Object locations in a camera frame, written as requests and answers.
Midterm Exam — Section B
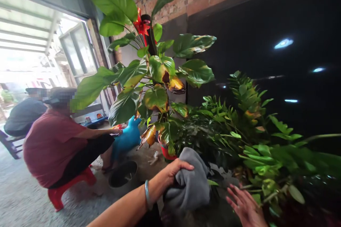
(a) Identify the person's right hand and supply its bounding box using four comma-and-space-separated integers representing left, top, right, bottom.
226, 183, 269, 227

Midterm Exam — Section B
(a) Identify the person's left hand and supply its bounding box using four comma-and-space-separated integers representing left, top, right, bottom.
159, 158, 195, 193

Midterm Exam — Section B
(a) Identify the grey cloth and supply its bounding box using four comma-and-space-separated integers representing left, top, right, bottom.
163, 147, 211, 211

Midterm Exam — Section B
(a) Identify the small-leaf green plant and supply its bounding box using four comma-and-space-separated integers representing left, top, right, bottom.
174, 70, 341, 213

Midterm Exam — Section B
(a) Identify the red flower pot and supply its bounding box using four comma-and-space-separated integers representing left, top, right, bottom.
157, 134, 178, 161

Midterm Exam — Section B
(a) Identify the white crumpled scrap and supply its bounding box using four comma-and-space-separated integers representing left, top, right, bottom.
147, 150, 161, 166

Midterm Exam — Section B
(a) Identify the black bucket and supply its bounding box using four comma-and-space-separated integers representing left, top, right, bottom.
107, 160, 139, 190

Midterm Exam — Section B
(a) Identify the blue plastic bag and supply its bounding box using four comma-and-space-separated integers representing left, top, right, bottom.
111, 116, 142, 160

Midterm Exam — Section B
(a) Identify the large-leaf potted plant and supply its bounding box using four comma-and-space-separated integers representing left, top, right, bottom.
70, 0, 218, 164

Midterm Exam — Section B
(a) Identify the low grey bench with items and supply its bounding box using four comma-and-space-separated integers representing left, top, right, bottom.
72, 103, 109, 129

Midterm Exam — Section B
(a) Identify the red plastic stool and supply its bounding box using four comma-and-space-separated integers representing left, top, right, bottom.
47, 166, 97, 212

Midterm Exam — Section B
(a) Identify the red ribbon bow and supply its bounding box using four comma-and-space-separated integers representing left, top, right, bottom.
132, 7, 151, 38

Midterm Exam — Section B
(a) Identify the window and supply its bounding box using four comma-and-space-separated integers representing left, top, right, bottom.
58, 21, 101, 79

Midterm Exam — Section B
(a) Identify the dark wooden bench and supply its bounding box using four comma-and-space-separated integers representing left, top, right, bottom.
0, 129, 26, 160

